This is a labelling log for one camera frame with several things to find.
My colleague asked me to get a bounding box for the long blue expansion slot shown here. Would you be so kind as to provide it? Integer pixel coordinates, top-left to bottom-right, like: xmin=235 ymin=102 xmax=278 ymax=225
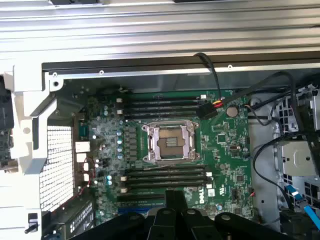
xmin=117 ymin=206 xmax=151 ymax=215

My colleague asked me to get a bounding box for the long black expansion slot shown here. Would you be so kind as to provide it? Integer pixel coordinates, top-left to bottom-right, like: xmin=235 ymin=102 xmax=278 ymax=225
xmin=116 ymin=194 xmax=166 ymax=201

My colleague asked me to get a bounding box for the green motherboard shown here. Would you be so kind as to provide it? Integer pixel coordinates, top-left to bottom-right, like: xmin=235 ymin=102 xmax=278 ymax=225
xmin=74 ymin=88 xmax=255 ymax=240

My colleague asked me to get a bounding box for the silver CPU socket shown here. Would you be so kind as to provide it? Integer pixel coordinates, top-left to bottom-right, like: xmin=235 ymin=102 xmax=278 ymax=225
xmin=141 ymin=119 xmax=202 ymax=165

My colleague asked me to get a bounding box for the silver ethernet port block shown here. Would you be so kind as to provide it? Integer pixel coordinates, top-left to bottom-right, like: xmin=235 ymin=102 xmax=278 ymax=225
xmin=74 ymin=141 xmax=91 ymax=153

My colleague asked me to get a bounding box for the silver coin cell battery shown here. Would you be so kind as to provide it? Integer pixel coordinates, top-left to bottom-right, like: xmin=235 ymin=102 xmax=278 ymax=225
xmin=226 ymin=104 xmax=240 ymax=118

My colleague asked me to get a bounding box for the teal serial port connector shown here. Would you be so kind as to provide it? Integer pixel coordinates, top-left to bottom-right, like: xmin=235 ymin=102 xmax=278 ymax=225
xmin=79 ymin=121 xmax=89 ymax=141

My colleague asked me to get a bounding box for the silver disk bay cage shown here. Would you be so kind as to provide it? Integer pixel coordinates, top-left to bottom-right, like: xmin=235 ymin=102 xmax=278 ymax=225
xmin=271 ymin=83 xmax=320 ymax=235

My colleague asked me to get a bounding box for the small black toggle clamp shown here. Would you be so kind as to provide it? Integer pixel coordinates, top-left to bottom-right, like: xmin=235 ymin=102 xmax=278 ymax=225
xmin=24 ymin=212 xmax=39 ymax=235

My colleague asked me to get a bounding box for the open metal PC case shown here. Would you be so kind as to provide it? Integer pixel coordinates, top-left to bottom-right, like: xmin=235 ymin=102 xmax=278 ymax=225
xmin=41 ymin=53 xmax=320 ymax=240

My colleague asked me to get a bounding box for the thick black wire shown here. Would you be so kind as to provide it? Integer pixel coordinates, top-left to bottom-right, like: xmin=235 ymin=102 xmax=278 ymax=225
xmin=246 ymin=71 xmax=320 ymax=176
xmin=251 ymin=133 xmax=316 ymax=211

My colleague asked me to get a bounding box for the light blue flat wire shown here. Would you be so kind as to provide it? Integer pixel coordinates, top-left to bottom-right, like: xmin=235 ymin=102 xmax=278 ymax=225
xmin=283 ymin=184 xmax=305 ymax=201

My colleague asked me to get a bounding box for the black power wire with plug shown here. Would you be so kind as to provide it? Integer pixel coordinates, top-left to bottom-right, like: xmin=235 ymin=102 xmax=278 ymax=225
xmin=193 ymin=51 xmax=225 ymax=120

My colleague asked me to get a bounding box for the blue flat disk wire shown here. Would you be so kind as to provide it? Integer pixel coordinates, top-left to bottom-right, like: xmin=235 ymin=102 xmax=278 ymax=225
xmin=303 ymin=204 xmax=320 ymax=231

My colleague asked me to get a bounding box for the thin black wire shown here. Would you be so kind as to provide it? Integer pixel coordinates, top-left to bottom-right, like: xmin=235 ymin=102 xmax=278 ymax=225
xmin=244 ymin=103 xmax=275 ymax=127

